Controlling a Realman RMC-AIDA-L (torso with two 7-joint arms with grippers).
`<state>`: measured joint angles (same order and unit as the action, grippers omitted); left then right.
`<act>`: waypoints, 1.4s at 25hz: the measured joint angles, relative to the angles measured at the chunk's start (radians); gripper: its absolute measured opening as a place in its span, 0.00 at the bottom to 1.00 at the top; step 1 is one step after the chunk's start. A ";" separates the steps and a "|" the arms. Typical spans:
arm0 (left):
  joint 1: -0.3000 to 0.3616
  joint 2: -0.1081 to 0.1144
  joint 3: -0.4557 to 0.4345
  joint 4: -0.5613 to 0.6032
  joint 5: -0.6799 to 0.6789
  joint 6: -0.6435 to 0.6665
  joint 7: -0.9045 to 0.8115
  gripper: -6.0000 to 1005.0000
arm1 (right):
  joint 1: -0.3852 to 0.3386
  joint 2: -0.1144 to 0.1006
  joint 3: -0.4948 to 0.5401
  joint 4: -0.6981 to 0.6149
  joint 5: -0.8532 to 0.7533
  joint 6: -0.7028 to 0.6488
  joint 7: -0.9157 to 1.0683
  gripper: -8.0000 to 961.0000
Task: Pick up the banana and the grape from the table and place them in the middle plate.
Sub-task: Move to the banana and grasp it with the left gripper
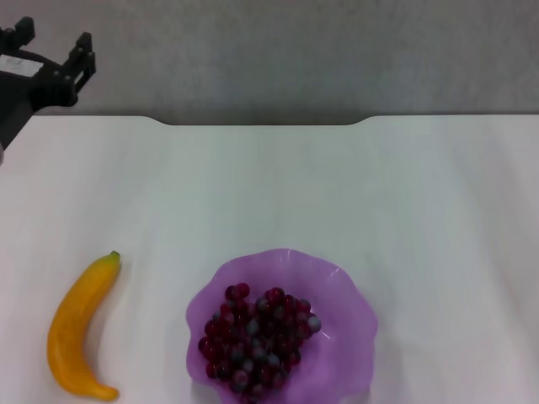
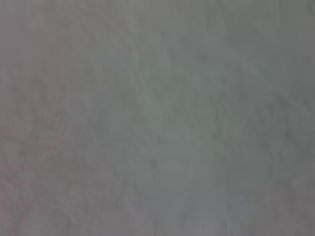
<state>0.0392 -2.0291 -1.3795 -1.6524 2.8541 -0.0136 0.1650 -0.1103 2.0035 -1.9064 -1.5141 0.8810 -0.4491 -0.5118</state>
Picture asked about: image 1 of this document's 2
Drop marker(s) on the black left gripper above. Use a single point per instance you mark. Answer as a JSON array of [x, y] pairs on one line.
[[29, 88]]

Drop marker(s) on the yellow banana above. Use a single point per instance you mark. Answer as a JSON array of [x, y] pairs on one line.
[[71, 320]]

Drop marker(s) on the red purple grape bunch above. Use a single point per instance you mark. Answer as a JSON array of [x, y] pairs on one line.
[[257, 332]]

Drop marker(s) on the purple wavy plastic plate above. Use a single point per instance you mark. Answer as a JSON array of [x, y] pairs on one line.
[[345, 320]]

